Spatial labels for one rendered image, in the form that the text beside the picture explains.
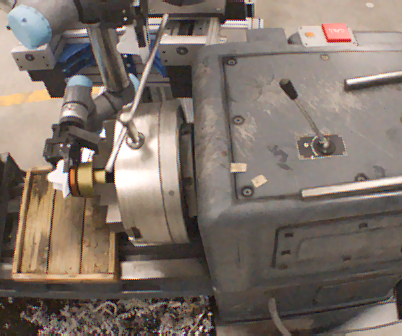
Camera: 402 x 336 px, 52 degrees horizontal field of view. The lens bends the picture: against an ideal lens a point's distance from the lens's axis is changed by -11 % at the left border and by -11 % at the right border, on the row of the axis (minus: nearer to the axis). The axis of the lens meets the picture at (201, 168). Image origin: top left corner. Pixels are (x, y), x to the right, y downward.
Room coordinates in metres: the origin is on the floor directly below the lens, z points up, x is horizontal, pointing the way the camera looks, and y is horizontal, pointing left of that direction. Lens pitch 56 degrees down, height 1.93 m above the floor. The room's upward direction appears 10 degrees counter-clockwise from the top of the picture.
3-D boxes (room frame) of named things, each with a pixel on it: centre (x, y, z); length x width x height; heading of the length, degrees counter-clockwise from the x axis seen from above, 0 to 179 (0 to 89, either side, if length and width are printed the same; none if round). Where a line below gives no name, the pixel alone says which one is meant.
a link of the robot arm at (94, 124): (0.87, 0.28, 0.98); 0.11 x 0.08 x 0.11; 124
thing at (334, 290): (0.55, -0.29, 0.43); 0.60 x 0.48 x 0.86; 84
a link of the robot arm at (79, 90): (0.86, 0.29, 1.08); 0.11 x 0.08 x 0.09; 173
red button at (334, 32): (0.75, -0.37, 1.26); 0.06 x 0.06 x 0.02; 84
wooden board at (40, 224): (0.61, 0.39, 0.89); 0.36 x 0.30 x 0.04; 174
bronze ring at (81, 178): (0.59, 0.25, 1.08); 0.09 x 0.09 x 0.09; 84
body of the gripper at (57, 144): (0.71, 0.32, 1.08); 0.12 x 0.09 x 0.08; 173
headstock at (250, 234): (0.55, -0.29, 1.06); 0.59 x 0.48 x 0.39; 84
